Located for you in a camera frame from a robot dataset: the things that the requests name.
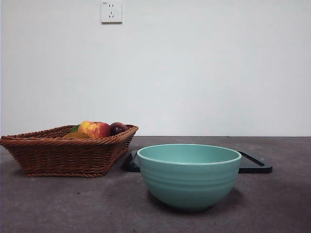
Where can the dark red plum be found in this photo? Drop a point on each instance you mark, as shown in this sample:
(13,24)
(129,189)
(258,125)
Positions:
(117,128)

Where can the green fruit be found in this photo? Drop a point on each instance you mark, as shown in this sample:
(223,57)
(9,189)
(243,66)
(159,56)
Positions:
(74,129)

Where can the brown wicker basket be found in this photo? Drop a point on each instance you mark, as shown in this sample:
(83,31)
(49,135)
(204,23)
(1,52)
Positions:
(60,155)

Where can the black rectangular tray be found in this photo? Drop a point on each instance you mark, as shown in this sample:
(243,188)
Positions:
(252,167)

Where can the white wall socket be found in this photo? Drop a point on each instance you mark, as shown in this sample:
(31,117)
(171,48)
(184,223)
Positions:
(111,12)

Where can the red and yellow apple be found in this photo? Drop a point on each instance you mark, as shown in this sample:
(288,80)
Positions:
(94,129)

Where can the orange-brown round fruit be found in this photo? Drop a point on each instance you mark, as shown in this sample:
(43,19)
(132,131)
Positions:
(77,135)

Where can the teal ribbed bowl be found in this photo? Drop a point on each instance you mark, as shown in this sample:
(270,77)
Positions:
(189,184)

